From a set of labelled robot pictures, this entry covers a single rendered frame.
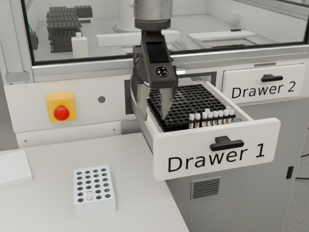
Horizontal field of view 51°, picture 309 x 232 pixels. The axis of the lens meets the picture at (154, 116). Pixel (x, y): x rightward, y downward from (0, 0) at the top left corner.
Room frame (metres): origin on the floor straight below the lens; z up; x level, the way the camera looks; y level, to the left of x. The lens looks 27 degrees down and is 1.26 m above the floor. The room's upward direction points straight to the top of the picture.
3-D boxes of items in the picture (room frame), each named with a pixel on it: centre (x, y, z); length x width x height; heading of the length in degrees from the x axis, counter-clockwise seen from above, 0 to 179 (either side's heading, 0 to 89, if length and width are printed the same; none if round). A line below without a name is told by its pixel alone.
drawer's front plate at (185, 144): (0.60, -0.14, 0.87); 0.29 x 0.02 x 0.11; 105
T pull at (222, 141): (0.57, -0.15, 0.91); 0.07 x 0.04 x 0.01; 105
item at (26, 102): (1.39, 0.03, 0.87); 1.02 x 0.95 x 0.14; 105
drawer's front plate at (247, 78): (0.99, -0.36, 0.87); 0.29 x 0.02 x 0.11; 105
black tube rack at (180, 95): (0.79, -0.09, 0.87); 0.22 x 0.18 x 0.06; 15
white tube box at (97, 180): (0.58, 0.14, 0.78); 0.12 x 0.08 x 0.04; 13
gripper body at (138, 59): (0.65, 0.00, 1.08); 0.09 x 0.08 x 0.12; 10
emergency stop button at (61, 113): (0.77, 0.25, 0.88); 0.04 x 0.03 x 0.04; 105
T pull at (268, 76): (0.97, -0.37, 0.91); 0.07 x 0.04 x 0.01; 105
